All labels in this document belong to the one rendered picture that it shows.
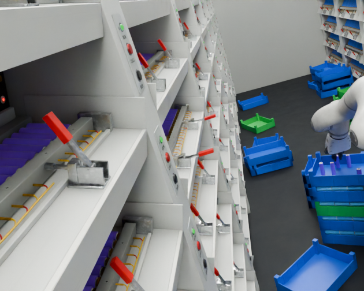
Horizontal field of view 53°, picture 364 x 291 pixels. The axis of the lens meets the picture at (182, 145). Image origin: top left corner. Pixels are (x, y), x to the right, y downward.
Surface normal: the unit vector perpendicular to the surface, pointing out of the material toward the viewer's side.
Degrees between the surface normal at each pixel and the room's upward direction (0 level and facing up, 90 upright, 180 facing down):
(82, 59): 90
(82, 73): 90
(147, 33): 90
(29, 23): 107
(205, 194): 17
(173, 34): 90
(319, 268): 0
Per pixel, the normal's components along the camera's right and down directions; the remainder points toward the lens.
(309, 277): -0.29, -0.90
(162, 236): -0.01, -0.93
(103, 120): -0.11, 0.37
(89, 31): 0.99, 0.04
